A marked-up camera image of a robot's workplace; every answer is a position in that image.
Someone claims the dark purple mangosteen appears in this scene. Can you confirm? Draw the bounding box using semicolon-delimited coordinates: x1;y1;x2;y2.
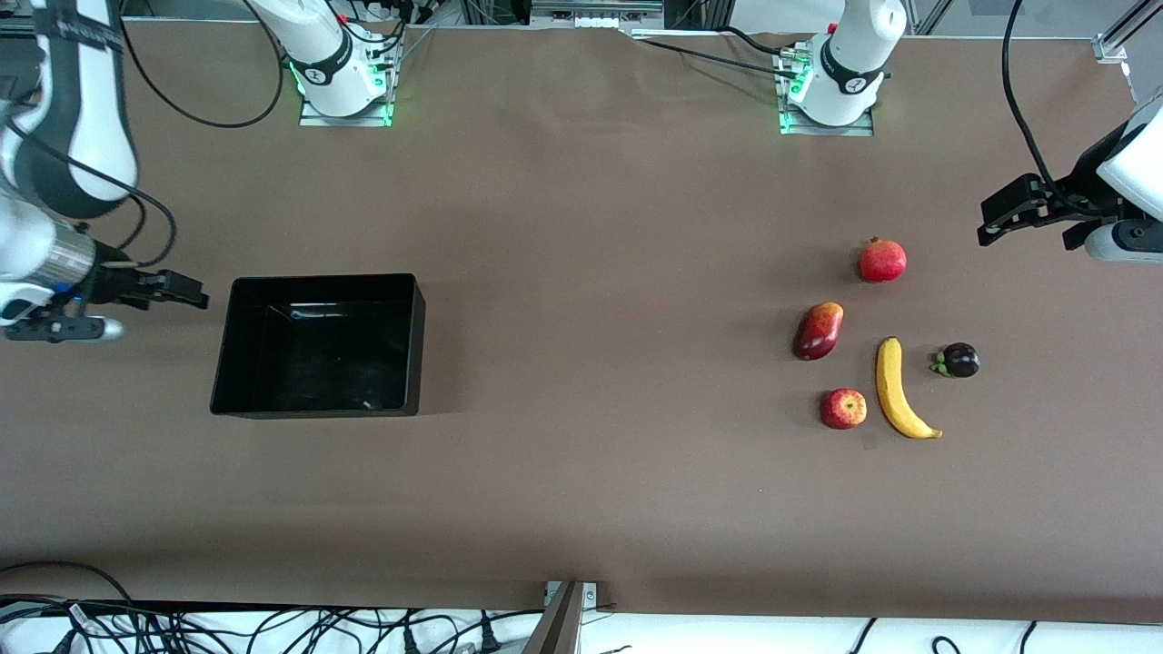
929;342;981;380

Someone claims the black plastic box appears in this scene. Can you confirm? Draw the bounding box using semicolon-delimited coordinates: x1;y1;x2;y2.
210;272;427;420

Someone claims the grey metal camera post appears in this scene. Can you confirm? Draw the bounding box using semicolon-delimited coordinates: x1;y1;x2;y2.
522;580;601;654

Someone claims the black looped floor cable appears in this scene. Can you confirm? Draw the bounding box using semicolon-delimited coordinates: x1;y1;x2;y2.
0;560;137;608

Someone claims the red apple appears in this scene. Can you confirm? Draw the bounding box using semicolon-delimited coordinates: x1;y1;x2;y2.
820;389;869;431

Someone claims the aluminium corner profile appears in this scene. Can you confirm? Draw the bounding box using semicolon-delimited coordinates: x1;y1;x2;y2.
1095;0;1163;64

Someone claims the red pomegranate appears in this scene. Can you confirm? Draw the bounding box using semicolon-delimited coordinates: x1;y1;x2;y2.
858;237;909;284

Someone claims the short black base cable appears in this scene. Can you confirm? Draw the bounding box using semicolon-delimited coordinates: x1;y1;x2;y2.
718;25;787;54

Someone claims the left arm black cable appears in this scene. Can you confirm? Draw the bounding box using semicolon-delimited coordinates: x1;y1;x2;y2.
999;0;1091;214

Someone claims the brown table cover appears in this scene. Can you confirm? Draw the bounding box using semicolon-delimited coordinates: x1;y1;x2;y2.
0;20;1163;628

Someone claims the red mango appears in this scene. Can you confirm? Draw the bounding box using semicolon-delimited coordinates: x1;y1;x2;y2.
793;302;845;362

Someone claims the long black base cable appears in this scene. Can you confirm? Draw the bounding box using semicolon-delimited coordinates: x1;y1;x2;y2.
633;36;800;81

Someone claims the yellow banana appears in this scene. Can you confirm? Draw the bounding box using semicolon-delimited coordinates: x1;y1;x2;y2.
876;337;943;441

